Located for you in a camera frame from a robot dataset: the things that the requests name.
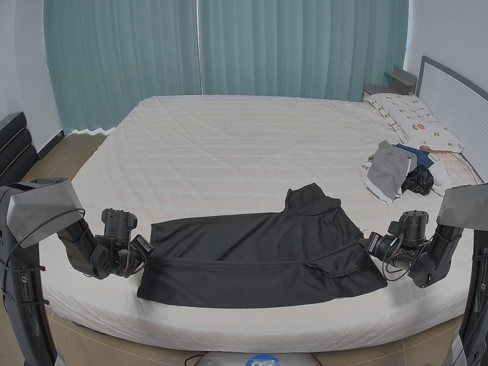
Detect black shiny garment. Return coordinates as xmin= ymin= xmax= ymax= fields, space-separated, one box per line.
xmin=401 ymin=165 xmax=434 ymax=196

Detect grey garment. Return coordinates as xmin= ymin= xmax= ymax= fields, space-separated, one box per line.
xmin=360 ymin=140 xmax=418 ymax=208

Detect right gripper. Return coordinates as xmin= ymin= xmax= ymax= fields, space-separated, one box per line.
xmin=362 ymin=232 xmax=389 ymax=260

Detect grey bedside table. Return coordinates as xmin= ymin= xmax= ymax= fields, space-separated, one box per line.
xmin=363 ymin=66 xmax=417 ymax=99

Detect dark blue garment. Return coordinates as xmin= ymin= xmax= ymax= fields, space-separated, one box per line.
xmin=394 ymin=143 xmax=435 ymax=169

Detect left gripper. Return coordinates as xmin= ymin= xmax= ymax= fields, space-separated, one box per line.
xmin=130 ymin=235 xmax=154 ymax=270

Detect blue-green curtain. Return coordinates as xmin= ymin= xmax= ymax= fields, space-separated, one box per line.
xmin=196 ymin=0 xmax=410 ymax=101
xmin=44 ymin=0 xmax=203 ymax=134

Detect bed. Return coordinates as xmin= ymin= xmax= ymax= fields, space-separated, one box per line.
xmin=38 ymin=56 xmax=488 ymax=352

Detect black T-shirt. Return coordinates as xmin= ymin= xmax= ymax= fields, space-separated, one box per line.
xmin=136 ymin=182 xmax=389 ymax=308

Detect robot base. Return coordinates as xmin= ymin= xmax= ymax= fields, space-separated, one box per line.
xmin=192 ymin=351 xmax=319 ymax=366

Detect white garment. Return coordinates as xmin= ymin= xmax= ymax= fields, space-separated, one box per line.
xmin=429 ymin=158 xmax=452 ymax=196

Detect black chest of drawers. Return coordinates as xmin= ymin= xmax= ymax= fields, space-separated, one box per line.
xmin=0 ymin=112 xmax=39 ymax=188

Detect white printed pillow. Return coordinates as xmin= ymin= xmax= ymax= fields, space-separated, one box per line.
xmin=362 ymin=93 xmax=466 ymax=153

